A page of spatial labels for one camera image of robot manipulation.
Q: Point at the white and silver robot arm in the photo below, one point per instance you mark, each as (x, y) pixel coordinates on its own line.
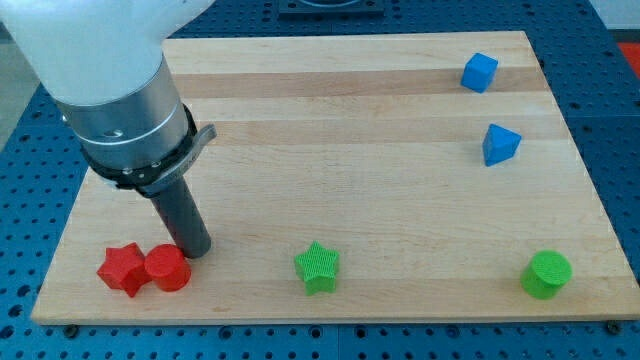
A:
(103, 64)

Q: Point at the green star block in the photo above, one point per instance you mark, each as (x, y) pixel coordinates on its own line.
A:
(318, 268)

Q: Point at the red star block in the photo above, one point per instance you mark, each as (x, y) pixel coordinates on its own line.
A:
(124, 269)

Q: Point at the wooden board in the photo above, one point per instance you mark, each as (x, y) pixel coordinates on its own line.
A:
(370, 146)

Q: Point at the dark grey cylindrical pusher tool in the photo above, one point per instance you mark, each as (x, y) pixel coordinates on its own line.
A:
(180, 215)

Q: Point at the red cylinder block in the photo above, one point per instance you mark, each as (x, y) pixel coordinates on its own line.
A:
(167, 267)

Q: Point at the blue triangular prism block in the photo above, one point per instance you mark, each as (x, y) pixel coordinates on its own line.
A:
(499, 144)

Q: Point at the blue cube block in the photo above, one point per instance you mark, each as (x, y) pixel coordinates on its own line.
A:
(479, 72)

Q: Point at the green cylinder block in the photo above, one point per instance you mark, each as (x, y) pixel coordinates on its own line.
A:
(547, 272)

